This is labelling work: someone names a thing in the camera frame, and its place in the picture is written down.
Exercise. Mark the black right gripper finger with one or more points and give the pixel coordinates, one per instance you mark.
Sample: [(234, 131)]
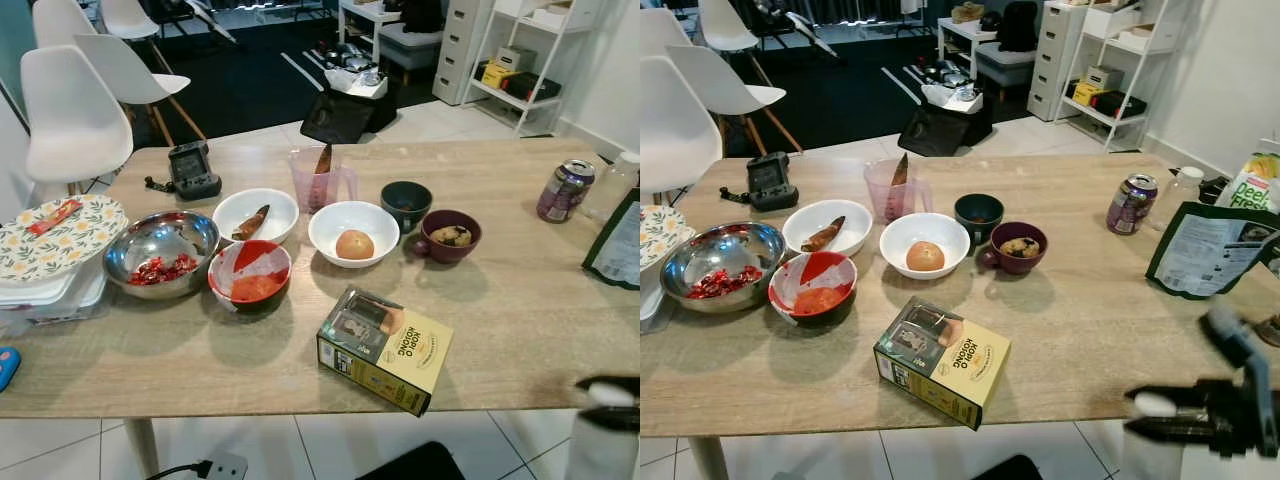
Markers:
[(1195, 398), (620, 420), (625, 380), (1180, 430)]

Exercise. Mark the clear plastic container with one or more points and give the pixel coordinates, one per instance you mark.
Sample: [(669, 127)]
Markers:
[(652, 300), (50, 300)]

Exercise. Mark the white table leg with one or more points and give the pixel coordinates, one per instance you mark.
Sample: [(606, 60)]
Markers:
[(143, 445), (708, 460)]

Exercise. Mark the dark green pouch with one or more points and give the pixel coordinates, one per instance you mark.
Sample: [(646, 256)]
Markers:
[(618, 245), (1200, 255)]

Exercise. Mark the red food pieces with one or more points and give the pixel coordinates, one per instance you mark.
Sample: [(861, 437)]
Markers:
[(722, 283), (162, 270)]

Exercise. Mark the floral plate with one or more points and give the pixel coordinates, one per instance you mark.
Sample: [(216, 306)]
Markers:
[(60, 250), (658, 235)]

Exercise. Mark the steel bowl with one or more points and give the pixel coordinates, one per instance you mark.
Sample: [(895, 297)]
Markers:
[(160, 238), (720, 250)]

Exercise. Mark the black stool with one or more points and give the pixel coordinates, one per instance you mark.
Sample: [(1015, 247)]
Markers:
[(1010, 470), (415, 465)]

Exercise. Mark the purple drink can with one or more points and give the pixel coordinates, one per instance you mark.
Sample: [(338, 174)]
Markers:
[(1132, 205), (565, 192)]

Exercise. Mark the clear plastic bottle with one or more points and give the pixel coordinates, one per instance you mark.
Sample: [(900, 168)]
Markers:
[(1180, 195), (612, 180)]

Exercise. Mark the red and white bowl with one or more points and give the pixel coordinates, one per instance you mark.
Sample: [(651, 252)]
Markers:
[(812, 292), (250, 280)]

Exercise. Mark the maroon mug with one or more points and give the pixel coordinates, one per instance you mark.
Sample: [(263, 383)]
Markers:
[(445, 252), (1013, 265)]

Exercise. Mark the beige food pieces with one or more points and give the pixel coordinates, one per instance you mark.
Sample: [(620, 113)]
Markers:
[(450, 236), (1018, 248)]

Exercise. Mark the yellow coffee box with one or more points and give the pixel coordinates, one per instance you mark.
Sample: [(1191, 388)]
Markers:
[(960, 362), (400, 350)]

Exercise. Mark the black handheld device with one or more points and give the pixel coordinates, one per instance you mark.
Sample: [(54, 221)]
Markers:
[(195, 172), (772, 182)]

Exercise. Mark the brown sweet potato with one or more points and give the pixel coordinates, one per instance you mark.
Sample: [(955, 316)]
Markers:
[(900, 170), (825, 234), (252, 222), (324, 160)]

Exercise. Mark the white plastic chair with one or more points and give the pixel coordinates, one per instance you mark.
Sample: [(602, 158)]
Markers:
[(125, 70), (725, 25), (62, 20), (70, 110), (675, 130), (720, 80), (660, 30), (128, 15)]

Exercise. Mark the dark green cup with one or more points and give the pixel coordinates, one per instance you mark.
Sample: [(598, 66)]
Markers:
[(407, 205), (979, 218)]

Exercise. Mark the round orange bread bun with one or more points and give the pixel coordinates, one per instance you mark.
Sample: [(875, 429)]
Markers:
[(355, 245), (925, 257)]

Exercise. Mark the black pouch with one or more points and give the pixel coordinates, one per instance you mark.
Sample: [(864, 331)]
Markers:
[(535, 88), (1122, 105)]

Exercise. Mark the white shelf rack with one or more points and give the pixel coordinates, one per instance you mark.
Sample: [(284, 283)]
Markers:
[(488, 92), (1080, 110)]

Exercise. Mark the pink measuring jug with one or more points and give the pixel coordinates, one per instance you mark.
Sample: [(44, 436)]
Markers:
[(895, 202), (320, 190)]

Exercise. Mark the small yellow box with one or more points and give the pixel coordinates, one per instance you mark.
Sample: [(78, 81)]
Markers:
[(497, 75), (1087, 93)]

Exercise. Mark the grey box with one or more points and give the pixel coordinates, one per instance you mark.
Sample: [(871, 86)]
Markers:
[(517, 58), (1104, 77)]

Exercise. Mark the white box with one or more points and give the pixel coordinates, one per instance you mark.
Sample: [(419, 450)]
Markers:
[(553, 17), (1140, 38)]

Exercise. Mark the white drawer cabinet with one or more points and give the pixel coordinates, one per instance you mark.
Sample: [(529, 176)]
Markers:
[(1055, 60), (460, 50)]

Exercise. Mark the black carpet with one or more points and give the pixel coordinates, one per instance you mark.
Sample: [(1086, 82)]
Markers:
[(850, 90), (250, 80)]

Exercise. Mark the black floor bag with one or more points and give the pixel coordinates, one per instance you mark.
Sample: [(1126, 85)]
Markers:
[(935, 132), (340, 120)]

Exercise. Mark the grey bench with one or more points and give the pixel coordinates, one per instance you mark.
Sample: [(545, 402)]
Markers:
[(1005, 62), (410, 45)]

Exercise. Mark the grey robot left foot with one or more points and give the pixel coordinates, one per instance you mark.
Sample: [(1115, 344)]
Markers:
[(228, 467)]

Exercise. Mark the black backpack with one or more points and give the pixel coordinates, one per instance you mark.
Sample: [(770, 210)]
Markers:
[(423, 15), (1018, 27)]

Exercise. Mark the red snack packet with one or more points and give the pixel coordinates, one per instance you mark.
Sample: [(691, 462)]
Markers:
[(55, 216)]

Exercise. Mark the blue object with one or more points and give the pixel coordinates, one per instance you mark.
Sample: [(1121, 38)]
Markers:
[(8, 370)]

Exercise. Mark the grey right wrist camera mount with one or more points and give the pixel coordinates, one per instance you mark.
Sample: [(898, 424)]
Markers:
[(1255, 390)]

